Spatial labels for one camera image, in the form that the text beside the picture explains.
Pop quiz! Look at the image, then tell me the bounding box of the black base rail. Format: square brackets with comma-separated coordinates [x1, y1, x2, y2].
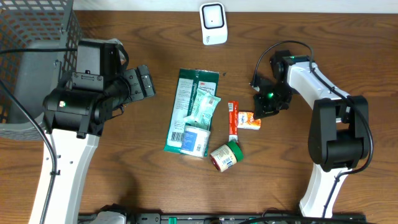
[77, 212, 368, 224]

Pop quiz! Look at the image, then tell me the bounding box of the grey plastic mesh basket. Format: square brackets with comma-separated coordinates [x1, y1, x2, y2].
[1, 0, 82, 124]

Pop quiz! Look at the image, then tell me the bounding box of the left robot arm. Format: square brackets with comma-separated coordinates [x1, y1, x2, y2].
[29, 39, 155, 223]

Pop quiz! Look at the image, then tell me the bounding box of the white teal wipes packet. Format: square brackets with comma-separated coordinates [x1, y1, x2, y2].
[183, 88, 221, 131]

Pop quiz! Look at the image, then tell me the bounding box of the white barcode scanner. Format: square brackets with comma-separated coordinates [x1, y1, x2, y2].
[199, 2, 228, 45]

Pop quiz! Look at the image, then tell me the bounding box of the right black cable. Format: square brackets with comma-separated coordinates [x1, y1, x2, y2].
[250, 40, 374, 218]

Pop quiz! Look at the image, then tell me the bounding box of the red coffee stick sachet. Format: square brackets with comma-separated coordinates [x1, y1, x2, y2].
[228, 101, 239, 142]

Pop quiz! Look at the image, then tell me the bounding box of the green white glove package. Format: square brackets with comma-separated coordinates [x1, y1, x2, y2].
[164, 68, 220, 154]

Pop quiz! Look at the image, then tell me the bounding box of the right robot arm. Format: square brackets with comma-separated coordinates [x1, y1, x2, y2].
[251, 50, 374, 218]

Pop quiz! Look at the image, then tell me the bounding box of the blue white yogurt cup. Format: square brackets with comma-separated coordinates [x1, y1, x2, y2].
[180, 126, 211, 157]

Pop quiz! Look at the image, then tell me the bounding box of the small orange box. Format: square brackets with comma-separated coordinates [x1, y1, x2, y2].
[238, 111, 261, 130]

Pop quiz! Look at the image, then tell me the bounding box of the green lid jar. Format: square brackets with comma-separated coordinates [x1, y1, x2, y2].
[210, 141, 244, 172]

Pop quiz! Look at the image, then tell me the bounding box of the left black cable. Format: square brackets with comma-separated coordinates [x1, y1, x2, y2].
[0, 47, 78, 224]

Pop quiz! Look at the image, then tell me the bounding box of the black cable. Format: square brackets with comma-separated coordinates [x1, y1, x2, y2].
[250, 40, 374, 218]
[0, 47, 78, 224]

